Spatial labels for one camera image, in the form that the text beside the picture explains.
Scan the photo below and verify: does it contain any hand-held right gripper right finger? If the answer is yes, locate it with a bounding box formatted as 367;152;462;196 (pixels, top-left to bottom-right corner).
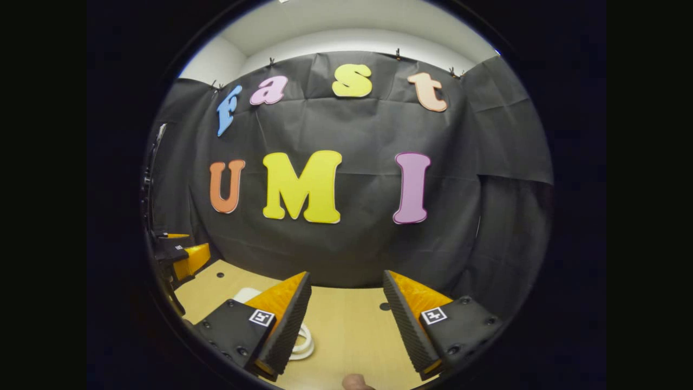
382;270;504;381

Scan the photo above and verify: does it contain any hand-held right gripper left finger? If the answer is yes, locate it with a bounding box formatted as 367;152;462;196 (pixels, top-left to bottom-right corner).
192;271;313;382

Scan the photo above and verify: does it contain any white suitcase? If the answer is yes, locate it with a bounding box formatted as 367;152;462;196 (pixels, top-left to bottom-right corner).
233;287;316;361

